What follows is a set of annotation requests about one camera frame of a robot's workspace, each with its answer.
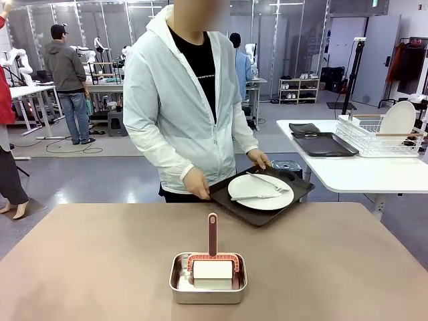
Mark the person's left hand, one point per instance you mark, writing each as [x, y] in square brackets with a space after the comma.
[260, 158]

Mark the person's right hand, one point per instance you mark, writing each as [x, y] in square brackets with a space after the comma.
[197, 184]

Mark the silver fork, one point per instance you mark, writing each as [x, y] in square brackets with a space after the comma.
[267, 181]

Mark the white dinner plate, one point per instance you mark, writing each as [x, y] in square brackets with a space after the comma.
[254, 185]
[398, 120]

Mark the silver table knife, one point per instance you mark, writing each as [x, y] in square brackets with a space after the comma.
[254, 197]

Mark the dark brown serving tray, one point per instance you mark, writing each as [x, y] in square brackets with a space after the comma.
[240, 207]
[321, 143]

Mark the person's right forearm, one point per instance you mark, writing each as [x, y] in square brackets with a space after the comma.
[157, 150]

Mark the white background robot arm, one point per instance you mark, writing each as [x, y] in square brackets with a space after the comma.
[97, 43]
[23, 67]
[250, 53]

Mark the person's left forearm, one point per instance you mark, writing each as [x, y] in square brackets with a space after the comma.
[247, 137]

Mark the grey plastic stool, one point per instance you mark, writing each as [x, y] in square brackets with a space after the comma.
[286, 165]

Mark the dark grey folded cloth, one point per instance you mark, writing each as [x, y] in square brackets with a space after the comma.
[302, 127]

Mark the wooden shoe rack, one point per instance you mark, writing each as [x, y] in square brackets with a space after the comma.
[299, 90]

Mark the person in light blue jacket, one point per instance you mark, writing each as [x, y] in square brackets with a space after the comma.
[242, 73]

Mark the person in white jacket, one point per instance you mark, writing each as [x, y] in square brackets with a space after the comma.
[174, 100]

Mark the metal cutlery holder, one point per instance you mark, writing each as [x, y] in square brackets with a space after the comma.
[350, 117]

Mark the dark grey step stool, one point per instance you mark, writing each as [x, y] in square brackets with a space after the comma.
[117, 123]

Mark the black equipment case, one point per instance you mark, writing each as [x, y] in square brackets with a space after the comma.
[331, 78]

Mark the white side table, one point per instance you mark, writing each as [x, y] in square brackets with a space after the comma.
[368, 174]

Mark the rectangular steel container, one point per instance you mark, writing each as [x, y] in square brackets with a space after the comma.
[207, 296]

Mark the grey door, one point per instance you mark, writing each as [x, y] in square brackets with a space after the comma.
[381, 67]

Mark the orange red hanging garment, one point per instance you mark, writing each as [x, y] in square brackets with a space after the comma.
[394, 63]

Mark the black hanging garment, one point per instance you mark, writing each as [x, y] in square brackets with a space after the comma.
[411, 70]

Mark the man in grey hoodie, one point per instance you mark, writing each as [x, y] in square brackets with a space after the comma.
[65, 67]

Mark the white desk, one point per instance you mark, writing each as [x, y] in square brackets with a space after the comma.
[33, 89]

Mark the black monitor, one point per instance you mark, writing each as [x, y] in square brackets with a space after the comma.
[40, 76]

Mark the mannequin in red top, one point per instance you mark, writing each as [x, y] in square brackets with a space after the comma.
[5, 100]

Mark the black camera stand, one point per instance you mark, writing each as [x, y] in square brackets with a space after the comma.
[351, 83]

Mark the grey mannequin base plate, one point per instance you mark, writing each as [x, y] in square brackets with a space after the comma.
[33, 207]

